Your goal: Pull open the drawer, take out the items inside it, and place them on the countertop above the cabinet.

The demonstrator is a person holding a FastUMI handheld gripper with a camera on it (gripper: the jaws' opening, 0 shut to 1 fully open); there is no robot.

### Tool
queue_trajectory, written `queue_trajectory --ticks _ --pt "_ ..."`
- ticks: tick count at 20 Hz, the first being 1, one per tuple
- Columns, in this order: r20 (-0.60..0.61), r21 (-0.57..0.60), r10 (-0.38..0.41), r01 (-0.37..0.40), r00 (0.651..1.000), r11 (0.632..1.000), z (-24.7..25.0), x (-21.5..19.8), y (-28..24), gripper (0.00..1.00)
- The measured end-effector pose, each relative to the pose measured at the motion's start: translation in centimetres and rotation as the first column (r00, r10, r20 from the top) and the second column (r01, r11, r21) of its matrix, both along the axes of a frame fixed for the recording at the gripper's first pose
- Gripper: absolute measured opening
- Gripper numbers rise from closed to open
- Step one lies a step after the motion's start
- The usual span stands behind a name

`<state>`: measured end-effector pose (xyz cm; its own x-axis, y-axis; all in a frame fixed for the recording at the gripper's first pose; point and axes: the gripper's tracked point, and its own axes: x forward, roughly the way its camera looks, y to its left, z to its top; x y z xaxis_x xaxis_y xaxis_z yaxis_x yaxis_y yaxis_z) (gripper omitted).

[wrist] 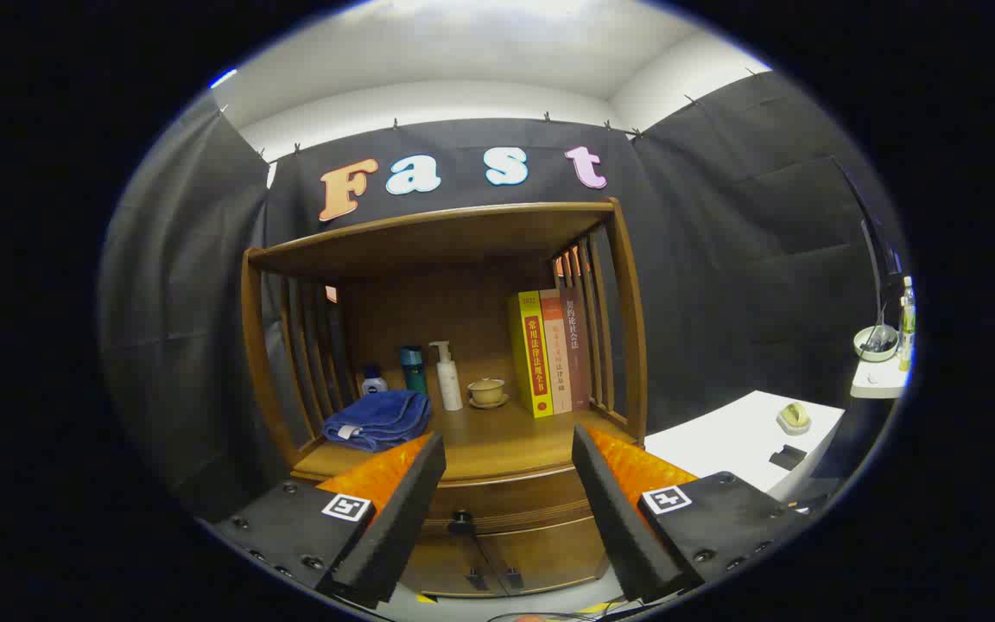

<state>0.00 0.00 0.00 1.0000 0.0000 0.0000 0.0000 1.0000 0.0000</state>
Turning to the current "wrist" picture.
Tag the white table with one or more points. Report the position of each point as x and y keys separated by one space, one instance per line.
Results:
x=722 y=441

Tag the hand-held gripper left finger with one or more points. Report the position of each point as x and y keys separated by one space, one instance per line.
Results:
x=402 y=510

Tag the small black flat object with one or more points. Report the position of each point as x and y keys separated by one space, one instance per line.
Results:
x=788 y=458

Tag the blue folded towel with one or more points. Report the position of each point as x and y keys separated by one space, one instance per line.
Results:
x=377 y=419

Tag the wooden cabinet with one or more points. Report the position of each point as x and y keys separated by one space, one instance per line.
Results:
x=463 y=242

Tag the orange and white book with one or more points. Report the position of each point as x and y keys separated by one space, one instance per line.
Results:
x=556 y=354

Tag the white bowl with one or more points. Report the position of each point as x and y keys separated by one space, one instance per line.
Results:
x=876 y=344

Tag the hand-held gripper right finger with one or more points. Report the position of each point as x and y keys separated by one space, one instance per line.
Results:
x=610 y=510

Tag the small white blue-capped bottle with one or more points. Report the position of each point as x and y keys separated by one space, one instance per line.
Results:
x=373 y=383

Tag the teal bottle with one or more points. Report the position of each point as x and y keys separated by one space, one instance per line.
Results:
x=414 y=371

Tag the pale green small object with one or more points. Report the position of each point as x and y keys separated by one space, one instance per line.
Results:
x=794 y=419

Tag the beige saucer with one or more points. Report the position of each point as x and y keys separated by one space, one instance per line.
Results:
x=489 y=404

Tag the green clear bottle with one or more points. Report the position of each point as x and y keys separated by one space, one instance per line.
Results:
x=907 y=328

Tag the beige lidded tea cup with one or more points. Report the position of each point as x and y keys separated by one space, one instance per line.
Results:
x=486 y=390

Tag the wooden countertop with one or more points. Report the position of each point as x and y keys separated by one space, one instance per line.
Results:
x=506 y=436

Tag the yellow book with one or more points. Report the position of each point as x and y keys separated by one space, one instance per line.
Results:
x=534 y=363

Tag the white pump bottle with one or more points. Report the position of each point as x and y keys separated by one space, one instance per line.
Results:
x=449 y=384

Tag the small white side shelf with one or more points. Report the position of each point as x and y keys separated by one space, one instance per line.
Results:
x=877 y=380

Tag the black backdrop cloth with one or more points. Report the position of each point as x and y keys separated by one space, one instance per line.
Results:
x=722 y=259

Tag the maroon book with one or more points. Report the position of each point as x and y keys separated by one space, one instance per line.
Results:
x=577 y=345

